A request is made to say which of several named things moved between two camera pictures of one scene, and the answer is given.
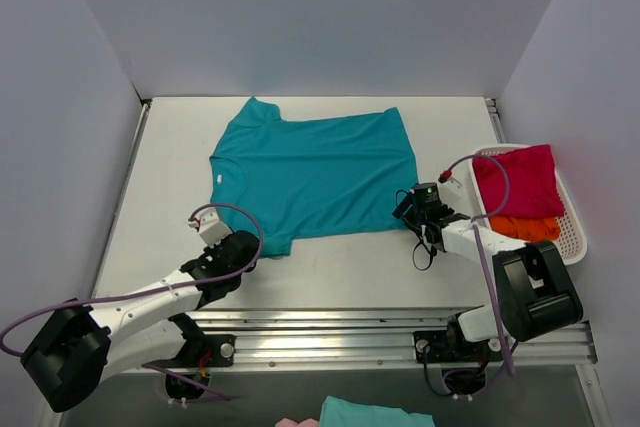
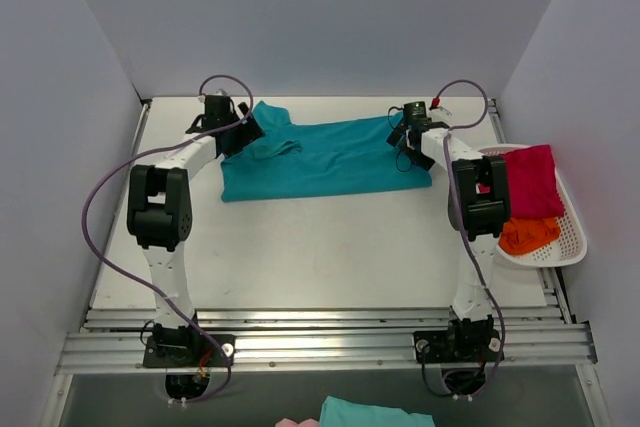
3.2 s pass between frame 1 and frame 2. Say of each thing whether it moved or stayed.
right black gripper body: moved
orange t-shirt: stayed
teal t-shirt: moved
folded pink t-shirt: stayed
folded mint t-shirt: stayed
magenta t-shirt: stayed
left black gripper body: moved
